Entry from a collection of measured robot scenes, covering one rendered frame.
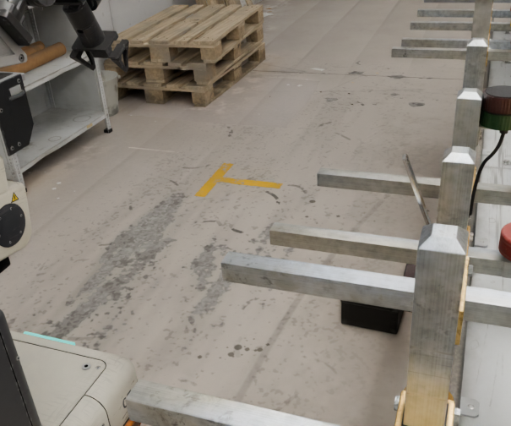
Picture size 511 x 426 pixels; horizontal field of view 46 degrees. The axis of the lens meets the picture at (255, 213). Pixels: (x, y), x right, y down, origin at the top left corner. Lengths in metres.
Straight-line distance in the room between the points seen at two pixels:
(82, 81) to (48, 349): 2.48
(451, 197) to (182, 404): 0.37
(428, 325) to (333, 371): 1.53
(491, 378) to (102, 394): 0.96
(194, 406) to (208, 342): 1.54
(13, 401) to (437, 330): 1.06
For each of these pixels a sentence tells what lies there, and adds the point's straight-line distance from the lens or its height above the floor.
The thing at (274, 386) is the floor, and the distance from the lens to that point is 1.99.
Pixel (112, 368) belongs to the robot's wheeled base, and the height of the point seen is 0.28.
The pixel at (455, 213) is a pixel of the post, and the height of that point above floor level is 1.05.
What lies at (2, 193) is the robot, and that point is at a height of 0.80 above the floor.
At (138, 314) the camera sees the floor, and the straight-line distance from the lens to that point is 2.34.
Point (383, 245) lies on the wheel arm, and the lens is 1.03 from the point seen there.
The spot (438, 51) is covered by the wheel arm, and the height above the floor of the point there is 0.85.
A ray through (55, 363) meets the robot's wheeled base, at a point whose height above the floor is 0.28.
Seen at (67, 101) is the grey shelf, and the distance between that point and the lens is 4.17.
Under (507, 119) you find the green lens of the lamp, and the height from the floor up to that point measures 1.08.
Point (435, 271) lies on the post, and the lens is 0.48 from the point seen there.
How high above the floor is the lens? 1.41
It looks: 29 degrees down
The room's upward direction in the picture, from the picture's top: 4 degrees counter-clockwise
